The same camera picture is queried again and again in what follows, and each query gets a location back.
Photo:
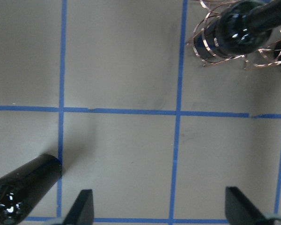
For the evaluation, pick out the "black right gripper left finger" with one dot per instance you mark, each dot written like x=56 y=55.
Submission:
x=82 y=210

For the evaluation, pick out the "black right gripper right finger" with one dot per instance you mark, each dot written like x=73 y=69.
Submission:
x=239 y=210

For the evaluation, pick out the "dark wine bottle front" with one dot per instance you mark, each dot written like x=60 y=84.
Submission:
x=23 y=188

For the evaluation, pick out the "dark wine bottle middle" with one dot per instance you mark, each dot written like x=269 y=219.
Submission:
x=240 y=29

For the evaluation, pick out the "copper wire bottle basket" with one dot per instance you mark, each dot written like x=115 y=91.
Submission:
x=260 y=58

